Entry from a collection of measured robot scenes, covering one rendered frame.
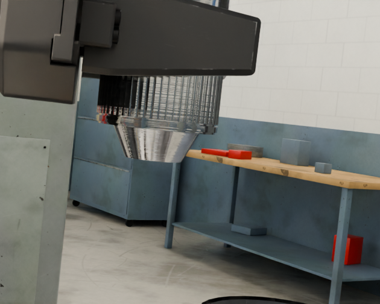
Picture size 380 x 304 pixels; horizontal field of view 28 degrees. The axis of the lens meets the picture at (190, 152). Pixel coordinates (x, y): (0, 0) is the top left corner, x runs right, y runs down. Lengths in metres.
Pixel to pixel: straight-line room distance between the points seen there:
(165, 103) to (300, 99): 6.32
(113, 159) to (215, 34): 7.62
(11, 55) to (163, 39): 0.06
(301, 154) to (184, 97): 5.80
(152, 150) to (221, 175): 7.12
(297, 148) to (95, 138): 2.91
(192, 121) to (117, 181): 7.51
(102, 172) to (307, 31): 2.79
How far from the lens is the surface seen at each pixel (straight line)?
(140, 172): 7.59
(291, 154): 6.12
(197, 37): 0.26
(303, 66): 6.61
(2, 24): 0.23
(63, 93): 0.24
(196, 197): 7.74
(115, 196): 7.81
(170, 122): 0.27
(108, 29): 0.25
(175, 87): 0.27
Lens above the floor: 1.21
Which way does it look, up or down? 3 degrees down
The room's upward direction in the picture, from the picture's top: 6 degrees clockwise
